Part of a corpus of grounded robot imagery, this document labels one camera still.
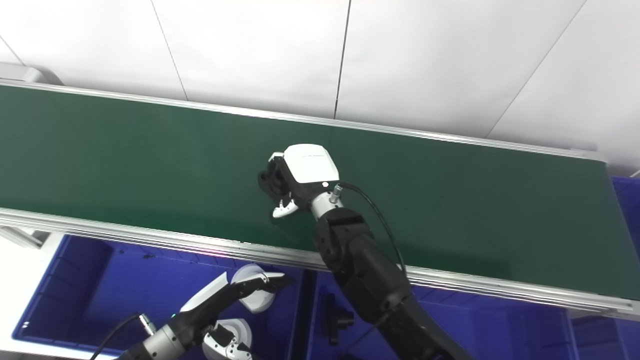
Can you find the blue bin with black part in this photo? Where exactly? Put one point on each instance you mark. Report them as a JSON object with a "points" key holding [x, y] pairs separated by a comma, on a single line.
{"points": [[500, 325]]}

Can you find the black T-shaped part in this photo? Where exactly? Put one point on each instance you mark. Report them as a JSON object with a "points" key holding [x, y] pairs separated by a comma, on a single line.
{"points": [[331, 320]]}

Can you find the green conveyor belt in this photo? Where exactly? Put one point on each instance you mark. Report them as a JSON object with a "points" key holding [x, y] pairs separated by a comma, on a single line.
{"points": [[150, 165], [150, 240]]}

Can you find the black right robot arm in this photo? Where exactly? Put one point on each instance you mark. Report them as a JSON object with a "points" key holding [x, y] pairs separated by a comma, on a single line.
{"points": [[360, 270]]}

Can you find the white round dome part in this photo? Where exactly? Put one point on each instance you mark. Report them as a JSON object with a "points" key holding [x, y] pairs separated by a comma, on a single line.
{"points": [[257, 300], [240, 330]]}

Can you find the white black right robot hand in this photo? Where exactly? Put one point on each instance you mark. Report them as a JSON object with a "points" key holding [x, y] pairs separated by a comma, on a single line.
{"points": [[310, 162]]}

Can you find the grey conveyor end housing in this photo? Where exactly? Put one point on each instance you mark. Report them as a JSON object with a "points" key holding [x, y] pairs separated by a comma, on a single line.
{"points": [[27, 74]]}

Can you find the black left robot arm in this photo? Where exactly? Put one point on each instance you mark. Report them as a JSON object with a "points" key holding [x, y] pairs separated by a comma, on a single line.
{"points": [[155, 342]]}

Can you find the aluminium conveyor leg bracket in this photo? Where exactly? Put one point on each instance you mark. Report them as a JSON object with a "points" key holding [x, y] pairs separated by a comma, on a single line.
{"points": [[25, 237]]}

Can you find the blue bin with white parts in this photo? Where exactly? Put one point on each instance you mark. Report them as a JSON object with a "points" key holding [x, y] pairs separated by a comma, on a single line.
{"points": [[100, 295]]}

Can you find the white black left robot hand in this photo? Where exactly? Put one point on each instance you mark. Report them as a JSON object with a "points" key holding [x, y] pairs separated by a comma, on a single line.
{"points": [[210, 305]]}

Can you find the black oval flange part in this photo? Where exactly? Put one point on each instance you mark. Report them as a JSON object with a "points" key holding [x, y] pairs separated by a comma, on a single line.
{"points": [[265, 182]]}

